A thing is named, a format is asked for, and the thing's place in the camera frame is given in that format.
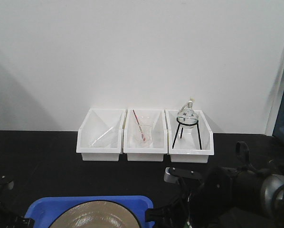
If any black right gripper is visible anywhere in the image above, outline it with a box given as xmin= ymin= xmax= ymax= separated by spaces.
xmin=145 ymin=167 xmax=237 ymax=228

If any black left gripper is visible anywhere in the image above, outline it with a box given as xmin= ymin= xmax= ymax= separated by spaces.
xmin=0 ymin=175 xmax=35 ymax=228

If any blue plastic tray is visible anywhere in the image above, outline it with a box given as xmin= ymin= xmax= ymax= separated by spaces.
xmin=25 ymin=195 xmax=154 ymax=228

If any beige plate with black rim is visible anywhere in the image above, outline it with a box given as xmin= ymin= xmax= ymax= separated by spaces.
xmin=50 ymin=200 xmax=141 ymax=228

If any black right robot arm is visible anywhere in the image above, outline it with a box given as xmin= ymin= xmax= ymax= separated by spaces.
xmin=145 ymin=142 xmax=284 ymax=228

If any right white storage bin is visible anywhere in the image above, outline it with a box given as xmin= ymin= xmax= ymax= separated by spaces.
xmin=165 ymin=110 xmax=214 ymax=163

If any white storage bin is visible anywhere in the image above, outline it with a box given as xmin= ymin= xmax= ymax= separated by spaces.
xmin=76 ymin=108 xmax=126 ymax=162
xmin=123 ymin=109 xmax=168 ymax=162
xmin=165 ymin=110 xmax=214 ymax=163

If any glass alcohol lamp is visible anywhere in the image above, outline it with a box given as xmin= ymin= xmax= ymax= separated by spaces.
xmin=177 ymin=98 xmax=199 ymax=129

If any red white striped stirrer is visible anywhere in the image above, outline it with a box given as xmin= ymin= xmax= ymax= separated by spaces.
xmin=133 ymin=109 xmax=146 ymax=142

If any middle white storage bin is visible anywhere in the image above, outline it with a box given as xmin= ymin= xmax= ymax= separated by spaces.
xmin=123 ymin=109 xmax=168 ymax=162

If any clear glass beaker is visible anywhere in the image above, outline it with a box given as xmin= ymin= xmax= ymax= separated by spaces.
xmin=134 ymin=116 xmax=153 ymax=148

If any clear glass rod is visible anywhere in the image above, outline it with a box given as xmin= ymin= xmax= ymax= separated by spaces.
xmin=89 ymin=126 xmax=117 ymax=148

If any left white storage bin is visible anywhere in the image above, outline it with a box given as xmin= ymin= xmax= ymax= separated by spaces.
xmin=76 ymin=108 xmax=126 ymax=162

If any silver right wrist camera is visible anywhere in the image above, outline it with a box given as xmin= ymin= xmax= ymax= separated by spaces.
xmin=163 ymin=167 xmax=203 ymax=183

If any black wire tripod stand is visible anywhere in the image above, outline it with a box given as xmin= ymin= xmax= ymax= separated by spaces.
xmin=172 ymin=118 xmax=202 ymax=150

